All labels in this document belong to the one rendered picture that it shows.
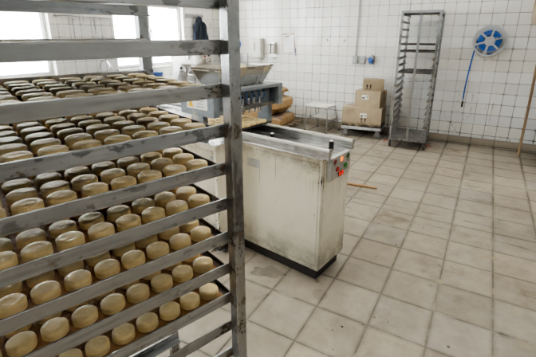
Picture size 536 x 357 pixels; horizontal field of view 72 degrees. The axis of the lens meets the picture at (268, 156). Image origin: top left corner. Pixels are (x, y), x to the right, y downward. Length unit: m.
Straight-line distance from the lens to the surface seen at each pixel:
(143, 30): 1.19
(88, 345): 0.99
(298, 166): 2.25
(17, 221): 0.74
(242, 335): 1.10
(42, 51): 0.69
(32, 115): 0.69
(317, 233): 2.35
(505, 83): 6.04
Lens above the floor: 1.53
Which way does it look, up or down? 18 degrees down
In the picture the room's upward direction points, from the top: straight up
